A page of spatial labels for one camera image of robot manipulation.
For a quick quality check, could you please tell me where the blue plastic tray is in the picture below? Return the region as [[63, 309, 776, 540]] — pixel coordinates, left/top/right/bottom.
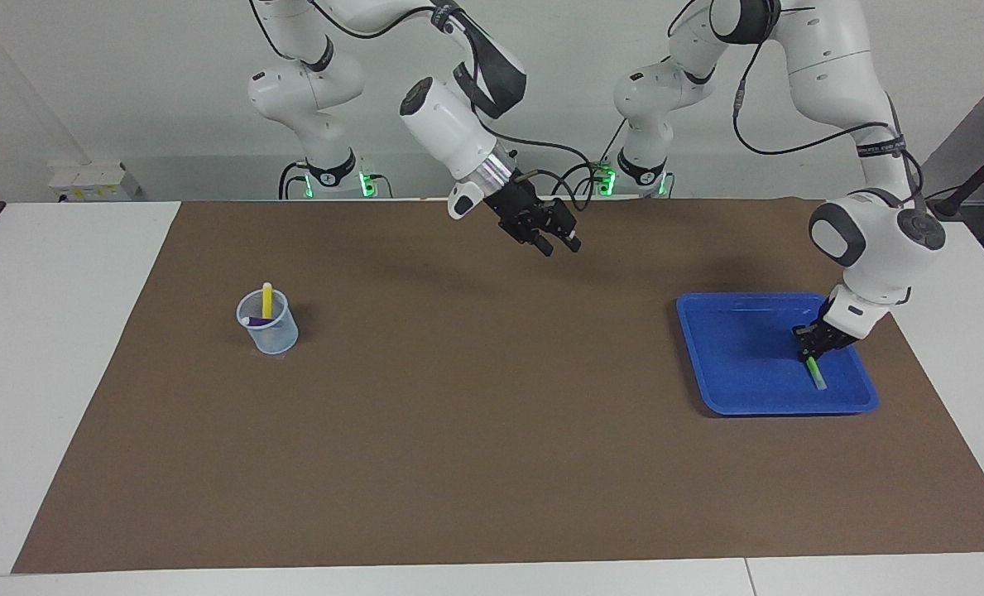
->
[[676, 292, 880, 416]]

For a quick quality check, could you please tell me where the brown table mat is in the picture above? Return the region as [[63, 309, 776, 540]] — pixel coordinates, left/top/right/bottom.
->
[[12, 197, 984, 574]]

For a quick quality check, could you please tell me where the black slanted pole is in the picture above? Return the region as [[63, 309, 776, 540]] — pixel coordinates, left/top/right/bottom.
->
[[926, 132, 984, 220]]

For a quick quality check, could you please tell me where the translucent plastic cup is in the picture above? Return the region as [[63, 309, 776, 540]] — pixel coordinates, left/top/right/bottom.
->
[[236, 289, 300, 355]]

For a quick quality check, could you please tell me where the white power strip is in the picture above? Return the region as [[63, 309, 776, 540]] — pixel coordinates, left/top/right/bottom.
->
[[49, 161, 142, 202]]

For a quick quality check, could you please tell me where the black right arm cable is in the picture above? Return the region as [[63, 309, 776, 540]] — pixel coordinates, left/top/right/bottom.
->
[[247, 0, 596, 212]]

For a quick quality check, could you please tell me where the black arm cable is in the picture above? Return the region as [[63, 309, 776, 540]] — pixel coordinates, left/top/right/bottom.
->
[[247, 0, 596, 212], [670, 0, 927, 204]]

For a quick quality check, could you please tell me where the black left base cable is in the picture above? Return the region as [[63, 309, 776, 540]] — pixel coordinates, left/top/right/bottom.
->
[[562, 123, 630, 197]]

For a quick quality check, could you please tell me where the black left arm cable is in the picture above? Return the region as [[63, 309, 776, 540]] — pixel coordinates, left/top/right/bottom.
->
[[670, 0, 927, 204]]

